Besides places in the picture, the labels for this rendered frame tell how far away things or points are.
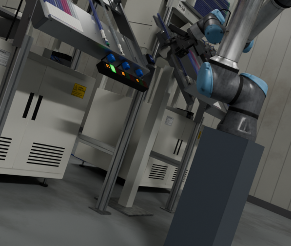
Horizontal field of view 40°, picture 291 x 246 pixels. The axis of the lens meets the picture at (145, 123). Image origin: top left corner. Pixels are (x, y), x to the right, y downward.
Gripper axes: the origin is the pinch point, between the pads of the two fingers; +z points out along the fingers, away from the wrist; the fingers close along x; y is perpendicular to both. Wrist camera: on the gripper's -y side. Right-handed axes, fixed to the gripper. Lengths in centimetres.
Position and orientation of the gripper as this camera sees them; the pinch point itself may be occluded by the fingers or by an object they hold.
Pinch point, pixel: (157, 54)
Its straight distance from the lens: 199.3
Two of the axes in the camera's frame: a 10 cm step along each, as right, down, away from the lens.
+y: 3.3, 8.6, -3.9
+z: -7.8, 4.9, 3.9
